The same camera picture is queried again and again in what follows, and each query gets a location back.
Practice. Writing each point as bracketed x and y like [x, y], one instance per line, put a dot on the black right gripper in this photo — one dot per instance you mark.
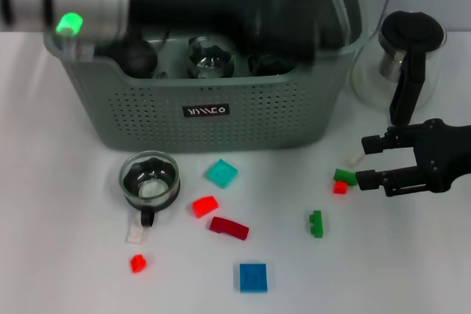
[449, 156]

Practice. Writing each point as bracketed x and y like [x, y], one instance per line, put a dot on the green notched building block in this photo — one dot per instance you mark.
[316, 224]

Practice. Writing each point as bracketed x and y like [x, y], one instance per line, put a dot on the white sloped building block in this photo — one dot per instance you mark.
[355, 158]

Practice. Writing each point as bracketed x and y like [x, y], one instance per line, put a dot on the green long building block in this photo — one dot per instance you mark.
[346, 175]

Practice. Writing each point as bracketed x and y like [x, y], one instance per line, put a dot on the grey-green perforated storage bin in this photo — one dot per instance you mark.
[239, 126]

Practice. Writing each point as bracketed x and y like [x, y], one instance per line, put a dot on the bright red sloped block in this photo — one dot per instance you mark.
[204, 206]

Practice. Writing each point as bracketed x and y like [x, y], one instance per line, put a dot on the blue square building block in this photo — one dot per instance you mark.
[253, 278]

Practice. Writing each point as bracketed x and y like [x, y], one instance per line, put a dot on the teal square building block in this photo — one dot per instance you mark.
[222, 173]

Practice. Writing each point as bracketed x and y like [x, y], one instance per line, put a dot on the glass teapot black lid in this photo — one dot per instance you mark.
[410, 27]

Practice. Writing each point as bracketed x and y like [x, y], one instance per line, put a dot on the dark red curved block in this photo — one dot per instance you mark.
[230, 227]

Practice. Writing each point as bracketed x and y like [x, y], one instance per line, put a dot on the small red building block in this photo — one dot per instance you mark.
[138, 263]
[340, 188]

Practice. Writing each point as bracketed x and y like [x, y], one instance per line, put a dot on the clear white flat block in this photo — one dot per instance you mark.
[136, 235]

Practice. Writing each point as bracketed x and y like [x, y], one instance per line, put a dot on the small black clay teapot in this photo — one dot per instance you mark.
[136, 60]

